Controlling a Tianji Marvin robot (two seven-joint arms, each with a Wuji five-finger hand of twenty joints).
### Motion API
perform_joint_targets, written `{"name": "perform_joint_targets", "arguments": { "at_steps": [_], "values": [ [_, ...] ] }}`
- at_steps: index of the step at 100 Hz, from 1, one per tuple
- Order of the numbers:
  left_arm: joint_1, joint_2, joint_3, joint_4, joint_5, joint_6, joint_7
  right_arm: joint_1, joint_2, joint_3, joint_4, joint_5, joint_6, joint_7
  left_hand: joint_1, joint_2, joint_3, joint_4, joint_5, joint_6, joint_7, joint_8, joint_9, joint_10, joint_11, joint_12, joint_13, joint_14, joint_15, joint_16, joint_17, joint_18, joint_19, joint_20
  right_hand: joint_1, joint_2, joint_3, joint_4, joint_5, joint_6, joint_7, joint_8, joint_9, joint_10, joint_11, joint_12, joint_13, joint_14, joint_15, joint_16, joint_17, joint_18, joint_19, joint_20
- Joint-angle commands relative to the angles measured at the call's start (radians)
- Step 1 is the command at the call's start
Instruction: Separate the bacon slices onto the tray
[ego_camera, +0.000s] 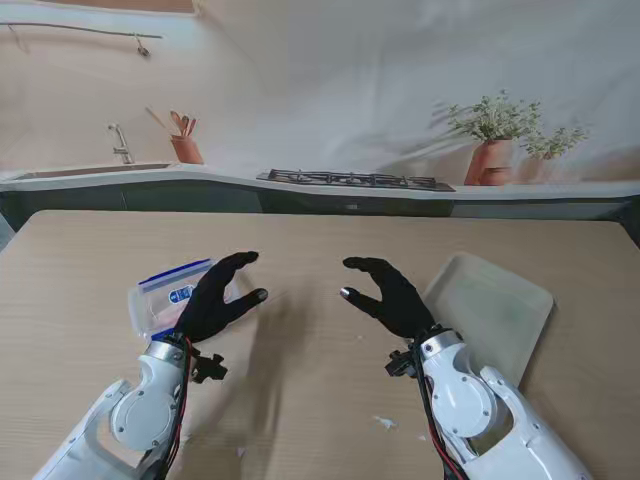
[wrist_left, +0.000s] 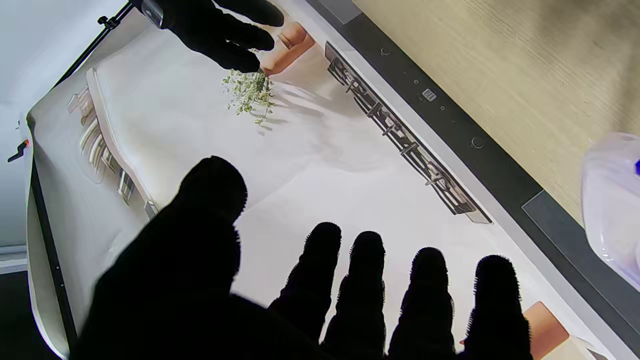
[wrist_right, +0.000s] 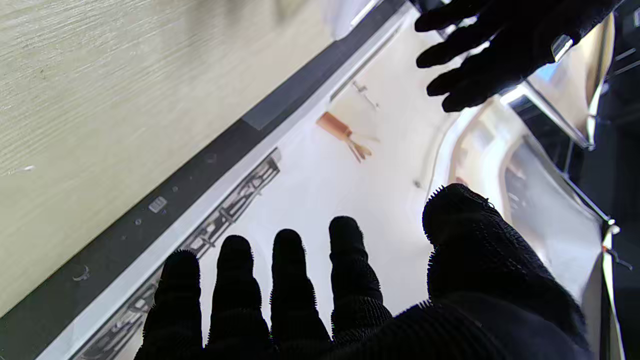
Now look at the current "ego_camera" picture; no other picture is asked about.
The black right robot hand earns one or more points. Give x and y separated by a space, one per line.
400 310

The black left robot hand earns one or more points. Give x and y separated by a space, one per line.
210 310

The clear lid with blue label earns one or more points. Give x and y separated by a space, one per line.
160 295

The clear plastic food container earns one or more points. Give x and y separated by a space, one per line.
135 310

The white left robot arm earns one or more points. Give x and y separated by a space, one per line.
135 410

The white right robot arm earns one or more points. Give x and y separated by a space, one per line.
460 390

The beige plastic tray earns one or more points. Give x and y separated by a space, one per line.
490 310

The small white paper scrap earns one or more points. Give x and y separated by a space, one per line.
241 451

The printed kitchen backdrop cloth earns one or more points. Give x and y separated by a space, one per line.
320 75

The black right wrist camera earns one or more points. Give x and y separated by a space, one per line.
400 365

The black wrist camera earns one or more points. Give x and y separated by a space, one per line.
210 370
400 365

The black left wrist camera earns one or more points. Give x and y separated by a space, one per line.
210 370

